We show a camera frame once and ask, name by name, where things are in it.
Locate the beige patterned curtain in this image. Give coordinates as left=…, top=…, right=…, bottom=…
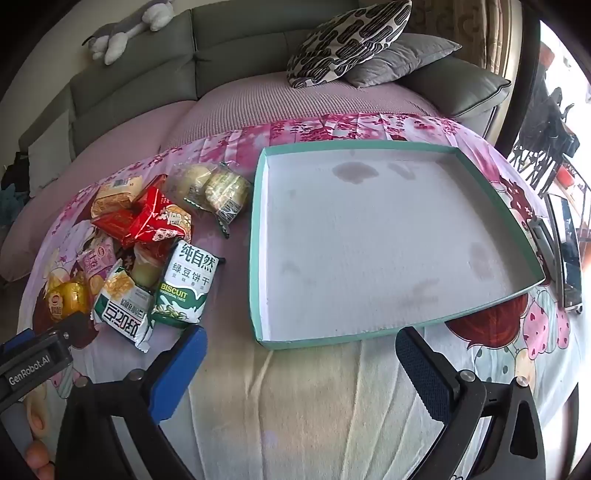
left=406, top=0, right=522, bottom=75

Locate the person's left hand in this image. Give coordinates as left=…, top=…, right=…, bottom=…
left=23, top=397, right=58, bottom=480

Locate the black metal rack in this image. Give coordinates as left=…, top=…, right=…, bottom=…
left=508, top=65, right=591, bottom=195

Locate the green white biscuit packet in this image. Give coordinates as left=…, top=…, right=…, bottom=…
left=151, top=240, right=226, bottom=328

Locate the dark red snack packet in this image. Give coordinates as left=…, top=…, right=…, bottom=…
left=91, top=210, right=139, bottom=245

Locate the beige biscuit packet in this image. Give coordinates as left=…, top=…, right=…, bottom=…
left=90, top=175, right=145, bottom=219

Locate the yellow bread packet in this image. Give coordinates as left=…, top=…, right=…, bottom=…
left=44, top=277, right=93, bottom=324

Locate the black white patterned pillow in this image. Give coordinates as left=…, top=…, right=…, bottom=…
left=286, top=0, right=413, bottom=88

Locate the pink floral printed blanket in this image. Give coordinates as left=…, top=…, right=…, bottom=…
left=30, top=113, right=587, bottom=480

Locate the glass metal side table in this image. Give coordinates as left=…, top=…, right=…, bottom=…
left=526, top=194, right=583, bottom=315

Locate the dark clothes pile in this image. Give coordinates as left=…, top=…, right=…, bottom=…
left=0, top=152, right=31, bottom=217

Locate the grey white plush toy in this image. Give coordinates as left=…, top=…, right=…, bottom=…
left=82, top=0, right=175, bottom=66

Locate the grey green sofa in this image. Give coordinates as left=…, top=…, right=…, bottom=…
left=18, top=0, right=513, bottom=162

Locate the grey pillow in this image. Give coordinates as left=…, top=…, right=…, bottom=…
left=344, top=33, right=462, bottom=88

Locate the pink sofa cover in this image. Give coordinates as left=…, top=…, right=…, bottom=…
left=0, top=69, right=444, bottom=282

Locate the pink snack packet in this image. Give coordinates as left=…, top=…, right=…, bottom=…
left=76, top=237, right=116, bottom=296

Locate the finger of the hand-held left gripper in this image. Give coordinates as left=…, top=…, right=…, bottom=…
left=47, top=311, right=99, bottom=350

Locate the green white walnut cake packet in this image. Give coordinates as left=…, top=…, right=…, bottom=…
left=91, top=267, right=155, bottom=354

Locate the red gold-patterned snack packet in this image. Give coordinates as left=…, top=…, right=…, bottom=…
left=129, top=203, right=192, bottom=250

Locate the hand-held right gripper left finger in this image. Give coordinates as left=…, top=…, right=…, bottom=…
left=55, top=325, right=208, bottom=480

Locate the clear green-edged cake packet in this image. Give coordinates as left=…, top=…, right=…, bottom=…
left=185, top=161, right=254, bottom=238

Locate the white cushion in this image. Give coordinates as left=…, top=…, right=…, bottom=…
left=28, top=108, right=77, bottom=183

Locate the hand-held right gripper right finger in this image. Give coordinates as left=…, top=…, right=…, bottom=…
left=395, top=326, right=559, bottom=480

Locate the teal cardboard tray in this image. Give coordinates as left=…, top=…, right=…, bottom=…
left=249, top=142, right=546, bottom=350

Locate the clear bun packet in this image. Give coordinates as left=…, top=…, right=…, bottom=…
left=166, top=162, right=218, bottom=213

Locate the pale jelly cup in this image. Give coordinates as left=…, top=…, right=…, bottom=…
left=131, top=244, right=167, bottom=289

